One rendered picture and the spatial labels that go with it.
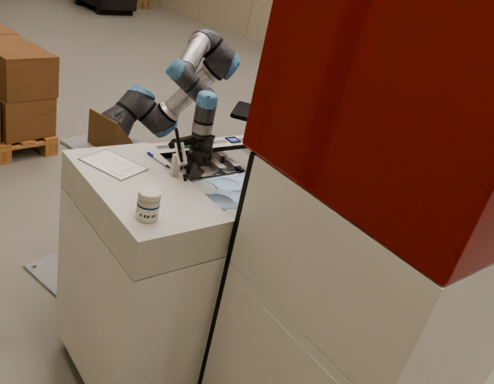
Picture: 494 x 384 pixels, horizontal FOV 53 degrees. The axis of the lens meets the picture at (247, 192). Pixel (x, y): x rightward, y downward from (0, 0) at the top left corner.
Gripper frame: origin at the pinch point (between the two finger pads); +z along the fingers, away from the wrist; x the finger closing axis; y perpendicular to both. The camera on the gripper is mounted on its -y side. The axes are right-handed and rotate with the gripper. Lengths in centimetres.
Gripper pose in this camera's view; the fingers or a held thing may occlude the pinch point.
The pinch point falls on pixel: (187, 178)
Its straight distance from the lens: 196.5
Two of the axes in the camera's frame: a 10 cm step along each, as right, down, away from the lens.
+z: -2.0, 8.7, 4.6
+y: 9.6, 2.7, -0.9
